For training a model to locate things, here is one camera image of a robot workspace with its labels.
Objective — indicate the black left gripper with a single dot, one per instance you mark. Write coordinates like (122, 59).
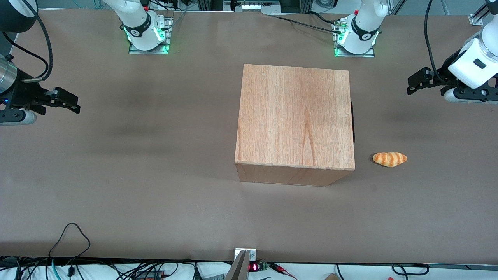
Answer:
(442, 76)

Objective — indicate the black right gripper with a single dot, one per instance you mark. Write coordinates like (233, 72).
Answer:
(24, 95)

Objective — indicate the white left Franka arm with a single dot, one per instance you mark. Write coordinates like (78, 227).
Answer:
(363, 27)

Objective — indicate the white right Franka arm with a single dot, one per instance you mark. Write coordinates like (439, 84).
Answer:
(138, 23)

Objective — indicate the light wooden drawer cabinet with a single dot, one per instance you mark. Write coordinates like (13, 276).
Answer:
(291, 116)

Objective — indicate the striped toy bread roll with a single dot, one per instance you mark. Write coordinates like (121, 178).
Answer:
(389, 159)

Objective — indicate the grey electronics box with lights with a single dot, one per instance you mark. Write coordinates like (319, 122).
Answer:
(253, 7)

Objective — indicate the brown cardboard box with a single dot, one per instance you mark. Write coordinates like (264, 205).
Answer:
(330, 277)

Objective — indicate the red black clip leads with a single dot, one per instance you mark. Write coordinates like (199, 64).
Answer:
(282, 269)

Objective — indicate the red digit display module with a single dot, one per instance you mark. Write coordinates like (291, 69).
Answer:
(255, 266)

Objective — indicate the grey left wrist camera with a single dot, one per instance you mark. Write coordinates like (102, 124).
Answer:
(467, 95)

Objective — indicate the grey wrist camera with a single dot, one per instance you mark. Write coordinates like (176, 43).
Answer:
(467, 95)
(15, 116)

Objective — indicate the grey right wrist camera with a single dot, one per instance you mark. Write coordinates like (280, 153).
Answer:
(15, 116)

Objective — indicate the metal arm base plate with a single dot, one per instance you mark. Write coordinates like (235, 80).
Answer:
(367, 55)
(136, 51)

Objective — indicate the aluminium frame profile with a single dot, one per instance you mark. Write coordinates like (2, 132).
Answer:
(478, 17)

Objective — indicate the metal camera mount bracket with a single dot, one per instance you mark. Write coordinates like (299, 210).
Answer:
(239, 268)

